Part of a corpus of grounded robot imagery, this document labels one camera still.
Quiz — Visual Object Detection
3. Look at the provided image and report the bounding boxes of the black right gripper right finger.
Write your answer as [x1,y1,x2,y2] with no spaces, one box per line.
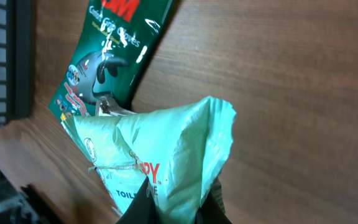
[195,193,231,224]

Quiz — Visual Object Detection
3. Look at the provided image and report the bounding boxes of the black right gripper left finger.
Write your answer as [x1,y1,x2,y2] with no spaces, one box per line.
[117,177,158,224]

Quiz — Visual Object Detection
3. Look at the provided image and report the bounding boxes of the light blue tissue packet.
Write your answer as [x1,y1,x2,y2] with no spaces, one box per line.
[62,96,236,223]

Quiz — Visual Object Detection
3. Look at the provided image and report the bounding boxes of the green 3M gloves packet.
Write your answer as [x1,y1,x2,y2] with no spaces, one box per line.
[49,0,173,120]

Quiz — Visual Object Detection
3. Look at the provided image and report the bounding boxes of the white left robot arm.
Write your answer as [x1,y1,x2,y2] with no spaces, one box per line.
[0,171,62,224]

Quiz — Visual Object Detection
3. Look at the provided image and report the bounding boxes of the grey plastic basket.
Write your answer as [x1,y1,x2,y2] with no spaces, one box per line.
[0,0,35,127]

